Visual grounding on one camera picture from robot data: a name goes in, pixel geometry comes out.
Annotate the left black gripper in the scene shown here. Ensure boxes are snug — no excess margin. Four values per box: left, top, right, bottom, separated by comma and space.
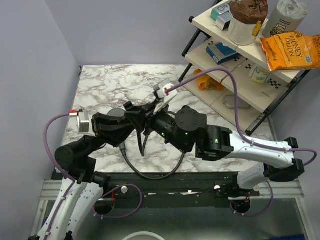
78, 111, 133, 158

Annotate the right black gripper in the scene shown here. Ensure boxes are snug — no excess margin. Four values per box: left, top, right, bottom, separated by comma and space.
124, 100, 188, 155

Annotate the grey shower head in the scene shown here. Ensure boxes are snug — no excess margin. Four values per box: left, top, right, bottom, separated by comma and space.
106, 108, 127, 153

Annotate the black metal shower hose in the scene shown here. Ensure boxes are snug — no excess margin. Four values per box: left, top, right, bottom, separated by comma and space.
119, 111, 186, 180

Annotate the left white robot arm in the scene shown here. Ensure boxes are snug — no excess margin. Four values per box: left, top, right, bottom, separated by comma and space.
30, 110, 135, 240

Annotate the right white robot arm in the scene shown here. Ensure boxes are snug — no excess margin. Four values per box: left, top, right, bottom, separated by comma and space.
124, 102, 305, 196

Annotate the orange snack bag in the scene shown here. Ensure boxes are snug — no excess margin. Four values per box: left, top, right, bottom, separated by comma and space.
196, 74, 224, 91

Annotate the cream three-tier shelf rack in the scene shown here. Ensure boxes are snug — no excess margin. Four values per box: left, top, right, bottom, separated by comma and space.
179, 9, 309, 136

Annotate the blue box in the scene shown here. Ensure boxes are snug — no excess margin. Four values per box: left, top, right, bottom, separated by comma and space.
206, 42, 240, 65

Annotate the white round rim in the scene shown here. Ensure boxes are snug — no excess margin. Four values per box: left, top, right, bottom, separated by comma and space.
122, 231, 165, 240

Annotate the silver small box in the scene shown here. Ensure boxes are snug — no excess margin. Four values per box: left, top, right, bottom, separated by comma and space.
215, 12, 231, 31

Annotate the teal small box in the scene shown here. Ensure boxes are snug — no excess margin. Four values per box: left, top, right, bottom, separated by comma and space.
210, 0, 230, 21

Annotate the white cup brown lid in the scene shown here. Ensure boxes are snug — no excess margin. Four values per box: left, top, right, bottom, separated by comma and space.
227, 0, 269, 46

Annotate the yellow clip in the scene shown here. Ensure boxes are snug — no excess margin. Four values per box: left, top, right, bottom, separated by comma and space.
252, 20, 263, 37

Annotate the orange honey dijon bag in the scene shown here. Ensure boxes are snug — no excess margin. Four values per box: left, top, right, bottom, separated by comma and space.
260, 31, 320, 72

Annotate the grey cylindrical canister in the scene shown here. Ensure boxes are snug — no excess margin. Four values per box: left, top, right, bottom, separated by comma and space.
262, 0, 309, 38

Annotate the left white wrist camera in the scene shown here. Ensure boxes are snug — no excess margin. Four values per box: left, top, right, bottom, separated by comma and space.
69, 109, 91, 134

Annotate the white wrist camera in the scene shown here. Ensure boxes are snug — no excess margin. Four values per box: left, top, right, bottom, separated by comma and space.
153, 80, 178, 115
69, 109, 91, 134

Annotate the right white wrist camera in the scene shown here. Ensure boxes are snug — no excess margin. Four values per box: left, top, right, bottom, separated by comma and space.
153, 80, 178, 115

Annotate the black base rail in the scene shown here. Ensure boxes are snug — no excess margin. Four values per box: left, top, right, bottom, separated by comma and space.
90, 172, 260, 209

